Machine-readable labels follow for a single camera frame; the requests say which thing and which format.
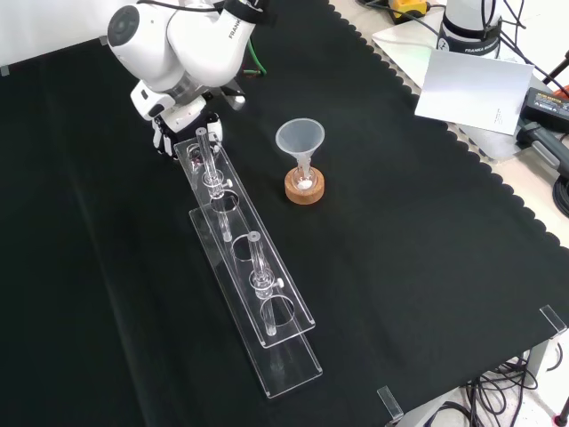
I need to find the clear acrylic funnel stand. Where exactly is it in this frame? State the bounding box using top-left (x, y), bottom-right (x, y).
top-left (172, 127), bottom-right (324, 400)

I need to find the black cable bundle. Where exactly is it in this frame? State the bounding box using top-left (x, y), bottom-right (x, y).
top-left (437, 349), bottom-right (569, 427)

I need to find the white paper sheet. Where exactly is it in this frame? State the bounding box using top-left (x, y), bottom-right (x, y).
top-left (413, 47), bottom-right (535, 136)

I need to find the green cable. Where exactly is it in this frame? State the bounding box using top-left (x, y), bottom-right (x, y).
top-left (241, 36), bottom-right (268, 77)

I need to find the yellow stop button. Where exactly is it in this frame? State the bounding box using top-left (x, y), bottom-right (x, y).
top-left (388, 0), bottom-right (433, 26)

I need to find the cork ring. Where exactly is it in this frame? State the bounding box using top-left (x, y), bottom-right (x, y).
top-left (284, 167), bottom-right (328, 206)

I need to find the black stop button cable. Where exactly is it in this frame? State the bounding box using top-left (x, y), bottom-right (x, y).
top-left (363, 0), bottom-right (446, 37)

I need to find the glass round-bottom flask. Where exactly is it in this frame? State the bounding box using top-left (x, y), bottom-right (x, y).
top-left (291, 160), bottom-right (319, 193)

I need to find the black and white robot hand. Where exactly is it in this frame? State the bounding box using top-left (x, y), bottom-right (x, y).
top-left (130, 81), bottom-right (224, 157)

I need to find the black clamp handle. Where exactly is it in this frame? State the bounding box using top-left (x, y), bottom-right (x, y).
top-left (517, 121), bottom-right (569, 173)

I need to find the black power adapter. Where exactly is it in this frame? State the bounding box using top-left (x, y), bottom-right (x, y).
top-left (519, 86), bottom-right (569, 133)

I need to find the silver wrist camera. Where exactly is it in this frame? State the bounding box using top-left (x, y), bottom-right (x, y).
top-left (220, 86), bottom-right (247, 113)

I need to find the black cloth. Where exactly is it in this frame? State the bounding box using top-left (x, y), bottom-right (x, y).
top-left (0, 0), bottom-right (569, 427)

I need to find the pale board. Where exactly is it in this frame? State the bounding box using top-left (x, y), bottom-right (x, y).
top-left (370, 16), bottom-right (531, 164)

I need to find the translucent plastic funnel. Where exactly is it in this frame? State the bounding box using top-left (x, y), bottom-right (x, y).
top-left (275, 117), bottom-right (327, 180)

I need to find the clear plastic cloth clip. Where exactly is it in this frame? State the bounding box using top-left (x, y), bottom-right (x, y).
top-left (376, 385), bottom-right (405, 424)
top-left (539, 304), bottom-right (569, 335)

